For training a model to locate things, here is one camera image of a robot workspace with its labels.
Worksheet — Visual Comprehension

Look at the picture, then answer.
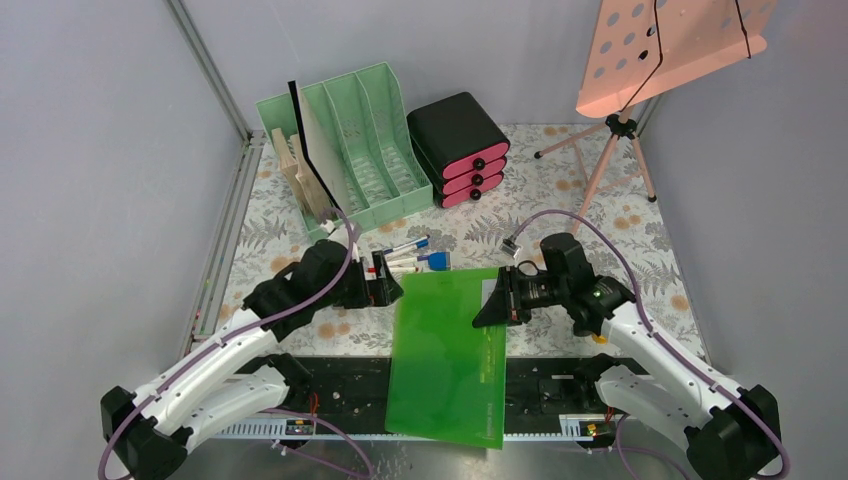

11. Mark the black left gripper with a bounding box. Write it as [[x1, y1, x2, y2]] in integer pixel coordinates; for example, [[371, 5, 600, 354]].
[[315, 250, 403, 309]]

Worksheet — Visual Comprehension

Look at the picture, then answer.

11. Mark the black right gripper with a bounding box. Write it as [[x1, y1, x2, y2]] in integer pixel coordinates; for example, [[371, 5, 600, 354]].
[[472, 265, 569, 329]]

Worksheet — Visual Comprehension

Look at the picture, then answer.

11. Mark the blue whiteboard eraser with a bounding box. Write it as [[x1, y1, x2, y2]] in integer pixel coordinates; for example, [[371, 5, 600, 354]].
[[426, 251, 451, 272]]

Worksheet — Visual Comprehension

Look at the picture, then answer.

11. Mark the green transparent plastic folder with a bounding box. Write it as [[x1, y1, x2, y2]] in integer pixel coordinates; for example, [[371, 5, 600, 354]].
[[385, 268, 506, 449]]

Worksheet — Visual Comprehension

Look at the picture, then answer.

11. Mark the black pink drawer unit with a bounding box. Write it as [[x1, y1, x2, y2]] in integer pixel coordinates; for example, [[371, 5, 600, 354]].
[[406, 91, 511, 209]]

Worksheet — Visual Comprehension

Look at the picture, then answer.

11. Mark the white AVE notebook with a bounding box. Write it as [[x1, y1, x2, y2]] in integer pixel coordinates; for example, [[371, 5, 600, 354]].
[[288, 80, 353, 214]]

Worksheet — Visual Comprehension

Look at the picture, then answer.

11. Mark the green 104-storey treehouse book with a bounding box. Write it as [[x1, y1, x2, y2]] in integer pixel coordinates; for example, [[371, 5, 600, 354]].
[[271, 128, 308, 213]]

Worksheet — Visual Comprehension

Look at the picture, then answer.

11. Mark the purple 52-storey treehouse book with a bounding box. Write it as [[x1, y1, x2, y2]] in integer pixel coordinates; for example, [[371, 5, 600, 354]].
[[290, 134, 331, 222]]

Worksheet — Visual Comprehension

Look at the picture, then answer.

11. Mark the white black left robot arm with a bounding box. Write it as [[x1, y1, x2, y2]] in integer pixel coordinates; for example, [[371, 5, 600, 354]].
[[98, 222, 403, 479]]

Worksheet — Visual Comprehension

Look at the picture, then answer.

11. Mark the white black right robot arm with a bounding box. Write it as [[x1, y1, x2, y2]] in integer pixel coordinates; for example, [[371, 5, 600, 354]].
[[472, 233, 781, 479]]

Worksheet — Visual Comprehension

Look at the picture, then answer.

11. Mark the red capped marker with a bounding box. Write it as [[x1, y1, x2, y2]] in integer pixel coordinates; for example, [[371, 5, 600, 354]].
[[367, 266, 421, 275]]

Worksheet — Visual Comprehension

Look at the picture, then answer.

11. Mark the white marker pen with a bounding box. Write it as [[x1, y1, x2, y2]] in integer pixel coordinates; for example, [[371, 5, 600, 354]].
[[387, 256, 428, 267]]

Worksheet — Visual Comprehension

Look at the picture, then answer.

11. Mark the blue capped marker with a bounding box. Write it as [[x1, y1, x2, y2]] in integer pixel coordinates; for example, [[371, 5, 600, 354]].
[[383, 235, 430, 257]]

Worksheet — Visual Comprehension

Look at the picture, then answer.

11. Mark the floral table mat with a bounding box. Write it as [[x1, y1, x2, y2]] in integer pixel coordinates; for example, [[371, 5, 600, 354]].
[[217, 125, 705, 356]]

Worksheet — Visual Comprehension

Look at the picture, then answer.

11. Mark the mint green file organizer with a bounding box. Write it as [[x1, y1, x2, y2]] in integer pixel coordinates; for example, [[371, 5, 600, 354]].
[[255, 62, 436, 242]]

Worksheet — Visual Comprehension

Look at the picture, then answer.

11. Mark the pink music stand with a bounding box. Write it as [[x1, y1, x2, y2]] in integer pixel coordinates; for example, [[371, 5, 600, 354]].
[[576, 0, 777, 215]]

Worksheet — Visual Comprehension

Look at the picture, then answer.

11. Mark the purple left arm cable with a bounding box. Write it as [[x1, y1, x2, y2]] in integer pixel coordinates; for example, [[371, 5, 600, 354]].
[[97, 207, 376, 480]]

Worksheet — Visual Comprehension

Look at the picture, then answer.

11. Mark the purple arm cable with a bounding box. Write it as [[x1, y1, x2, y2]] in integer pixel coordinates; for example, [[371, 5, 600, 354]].
[[97, 207, 376, 480], [503, 210, 792, 480]]

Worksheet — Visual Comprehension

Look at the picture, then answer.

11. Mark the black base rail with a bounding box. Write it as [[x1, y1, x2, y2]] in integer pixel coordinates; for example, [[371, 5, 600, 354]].
[[217, 357, 612, 444]]

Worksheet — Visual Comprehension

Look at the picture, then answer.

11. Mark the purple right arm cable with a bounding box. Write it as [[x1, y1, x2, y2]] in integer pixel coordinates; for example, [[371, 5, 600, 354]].
[[503, 210, 792, 480]]

